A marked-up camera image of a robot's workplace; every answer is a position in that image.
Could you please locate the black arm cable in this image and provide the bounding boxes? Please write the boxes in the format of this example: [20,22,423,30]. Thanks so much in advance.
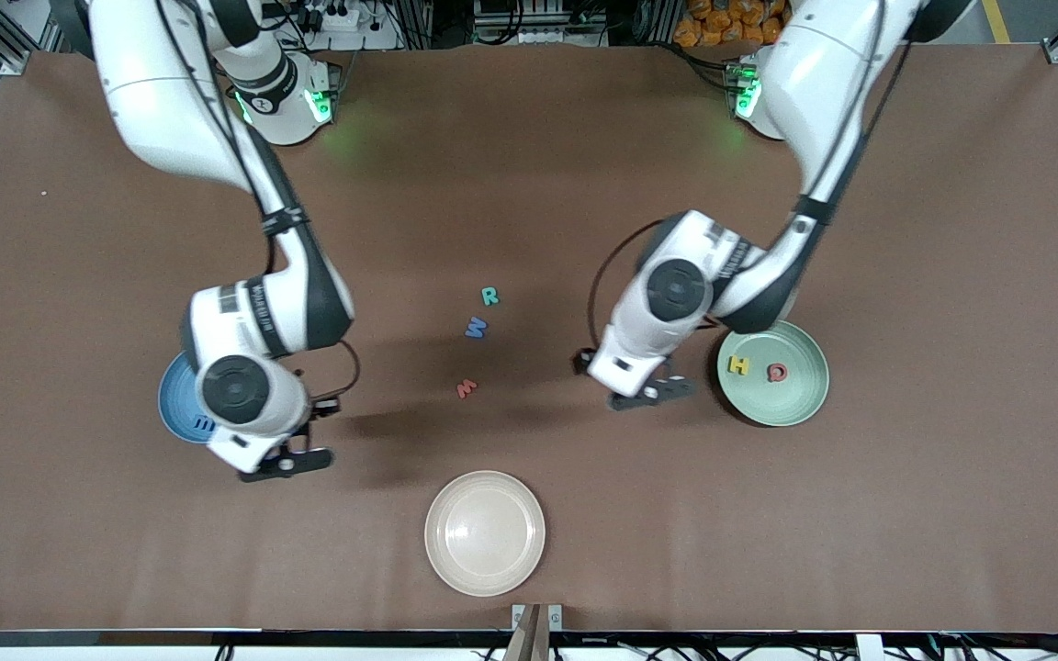
[571,0,916,377]
[157,0,363,400]

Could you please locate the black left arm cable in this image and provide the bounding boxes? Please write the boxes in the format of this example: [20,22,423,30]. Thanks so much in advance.
[571,0,916,377]

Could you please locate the blue plate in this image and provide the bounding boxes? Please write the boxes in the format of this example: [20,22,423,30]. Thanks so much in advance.
[158,352,218,445]

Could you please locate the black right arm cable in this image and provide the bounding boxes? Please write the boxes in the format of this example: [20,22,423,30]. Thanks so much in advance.
[157,0,363,400]

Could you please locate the green plate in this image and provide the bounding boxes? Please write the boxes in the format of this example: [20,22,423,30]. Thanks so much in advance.
[715,319,830,428]

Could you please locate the orange packaged items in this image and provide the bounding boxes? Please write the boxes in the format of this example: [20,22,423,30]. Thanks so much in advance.
[673,0,789,49]

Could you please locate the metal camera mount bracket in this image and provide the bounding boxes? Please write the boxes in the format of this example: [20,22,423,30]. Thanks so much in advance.
[503,603,564,661]

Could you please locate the white power strip with plugs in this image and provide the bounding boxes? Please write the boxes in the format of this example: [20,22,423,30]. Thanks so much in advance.
[295,0,383,33]

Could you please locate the beige plate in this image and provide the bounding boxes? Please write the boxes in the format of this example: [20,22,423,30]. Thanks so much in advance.
[423,470,546,598]

